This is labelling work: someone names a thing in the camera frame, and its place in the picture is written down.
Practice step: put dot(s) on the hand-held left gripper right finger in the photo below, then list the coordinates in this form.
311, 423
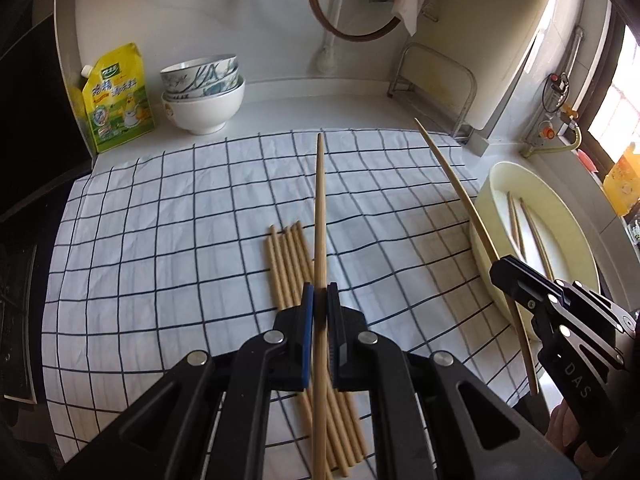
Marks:
334, 320

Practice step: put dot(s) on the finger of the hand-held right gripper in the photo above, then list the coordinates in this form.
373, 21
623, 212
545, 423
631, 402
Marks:
530, 275
515, 292

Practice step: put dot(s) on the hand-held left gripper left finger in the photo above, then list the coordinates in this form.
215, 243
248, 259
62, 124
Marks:
306, 320

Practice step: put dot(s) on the long wooden chopstick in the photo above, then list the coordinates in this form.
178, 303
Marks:
321, 210
537, 240
460, 180
516, 225

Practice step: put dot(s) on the bunch of wooden chopsticks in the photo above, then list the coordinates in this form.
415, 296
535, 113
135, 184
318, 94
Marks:
287, 270

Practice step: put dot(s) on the cream round basin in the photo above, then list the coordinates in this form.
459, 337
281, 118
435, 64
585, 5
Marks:
492, 185

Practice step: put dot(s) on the person's right hand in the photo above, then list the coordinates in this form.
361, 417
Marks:
562, 432

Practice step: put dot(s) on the pink soap dish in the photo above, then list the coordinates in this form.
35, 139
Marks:
589, 161

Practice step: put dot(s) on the yellow detergent bottle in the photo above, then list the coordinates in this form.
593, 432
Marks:
622, 180

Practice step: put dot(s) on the gas valve with red knob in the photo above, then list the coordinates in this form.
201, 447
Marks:
550, 130

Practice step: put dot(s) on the white black checkered cloth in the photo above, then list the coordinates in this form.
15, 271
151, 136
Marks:
150, 240

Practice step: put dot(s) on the metal cutting board rack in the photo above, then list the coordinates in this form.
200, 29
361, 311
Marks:
465, 90

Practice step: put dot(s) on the white cutting board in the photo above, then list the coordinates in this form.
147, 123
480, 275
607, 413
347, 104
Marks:
495, 60

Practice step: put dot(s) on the plain white bowl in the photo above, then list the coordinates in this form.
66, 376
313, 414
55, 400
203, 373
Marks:
205, 115

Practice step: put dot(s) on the blue patterned bowl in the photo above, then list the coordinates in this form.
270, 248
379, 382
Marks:
220, 91
200, 75

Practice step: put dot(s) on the yellow seasoning pouch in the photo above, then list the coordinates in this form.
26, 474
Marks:
117, 105

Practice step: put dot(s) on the black gas stove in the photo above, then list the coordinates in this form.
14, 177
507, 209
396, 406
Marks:
17, 320

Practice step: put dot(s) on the brown round hoop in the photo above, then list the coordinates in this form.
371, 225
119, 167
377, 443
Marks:
325, 15

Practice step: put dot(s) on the black range hood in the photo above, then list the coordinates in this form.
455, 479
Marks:
35, 125

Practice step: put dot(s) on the window with dark frame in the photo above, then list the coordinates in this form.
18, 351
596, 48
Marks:
617, 100

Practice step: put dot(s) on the grey wall pipe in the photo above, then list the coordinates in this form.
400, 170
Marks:
575, 50

